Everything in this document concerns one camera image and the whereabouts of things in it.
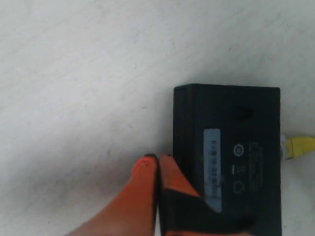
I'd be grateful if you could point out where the black network switch box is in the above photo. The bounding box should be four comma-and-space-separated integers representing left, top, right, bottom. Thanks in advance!
173, 84, 282, 236

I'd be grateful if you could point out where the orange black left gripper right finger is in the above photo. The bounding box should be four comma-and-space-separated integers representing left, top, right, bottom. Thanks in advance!
159, 154, 251, 236

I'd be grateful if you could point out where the yellow ethernet cable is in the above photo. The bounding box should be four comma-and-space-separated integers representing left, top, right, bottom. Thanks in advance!
280, 134, 315, 162

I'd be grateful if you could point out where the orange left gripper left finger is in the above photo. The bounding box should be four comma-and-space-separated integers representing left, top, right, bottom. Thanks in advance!
68, 154, 158, 236

